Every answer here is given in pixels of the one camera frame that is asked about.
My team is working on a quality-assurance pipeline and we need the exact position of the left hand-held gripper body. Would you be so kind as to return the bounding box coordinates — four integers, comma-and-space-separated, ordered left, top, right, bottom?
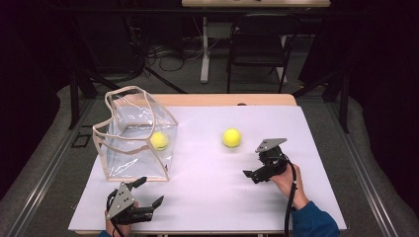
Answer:
106, 182, 155, 226

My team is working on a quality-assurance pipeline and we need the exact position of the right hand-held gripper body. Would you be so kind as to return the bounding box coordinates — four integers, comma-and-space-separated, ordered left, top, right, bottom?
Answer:
255, 137, 291, 182

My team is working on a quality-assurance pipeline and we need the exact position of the black chair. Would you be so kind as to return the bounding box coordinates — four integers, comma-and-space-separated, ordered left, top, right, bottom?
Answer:
226, 13, 302, 94

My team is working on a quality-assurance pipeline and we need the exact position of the person's left hand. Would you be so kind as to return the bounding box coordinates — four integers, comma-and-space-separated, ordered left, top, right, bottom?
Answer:
104, 200, 140, 237

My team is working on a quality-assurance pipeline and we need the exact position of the black metal stand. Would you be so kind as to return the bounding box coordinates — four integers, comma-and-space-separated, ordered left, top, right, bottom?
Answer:
67, 19, 100, 130
292, 65, 351, 134

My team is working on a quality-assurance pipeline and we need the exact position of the yellow tennis ball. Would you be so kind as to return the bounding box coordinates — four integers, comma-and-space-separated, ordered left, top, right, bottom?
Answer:
149, 131, 170, 152
222, 127, 242, 148

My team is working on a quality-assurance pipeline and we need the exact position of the bundle of floor cables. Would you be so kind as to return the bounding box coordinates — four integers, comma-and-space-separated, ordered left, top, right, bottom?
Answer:
144, 36, 206, 73

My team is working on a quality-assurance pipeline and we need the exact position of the metal floor rail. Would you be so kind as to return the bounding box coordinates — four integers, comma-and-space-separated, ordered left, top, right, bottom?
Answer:
6, 98, 97, 237
324, 98, 400, 237

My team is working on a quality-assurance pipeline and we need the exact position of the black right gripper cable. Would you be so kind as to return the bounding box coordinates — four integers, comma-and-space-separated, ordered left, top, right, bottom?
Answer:
268, 153, 298, 237

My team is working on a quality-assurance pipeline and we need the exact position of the transparent bag with beige trim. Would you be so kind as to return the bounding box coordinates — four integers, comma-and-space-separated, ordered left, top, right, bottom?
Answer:
92, 85, 180, 183

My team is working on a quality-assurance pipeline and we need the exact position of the wooden table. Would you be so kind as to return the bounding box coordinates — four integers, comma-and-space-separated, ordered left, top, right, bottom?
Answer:
74, 93, 344, 237

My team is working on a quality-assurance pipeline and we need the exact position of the wooden desk with white legs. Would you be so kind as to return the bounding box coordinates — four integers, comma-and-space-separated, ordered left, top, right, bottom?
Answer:
181, 0, 331, 85

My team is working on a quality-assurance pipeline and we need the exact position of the person's right hand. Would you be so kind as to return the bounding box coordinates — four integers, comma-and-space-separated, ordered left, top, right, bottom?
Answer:
270, 163, 310, 211

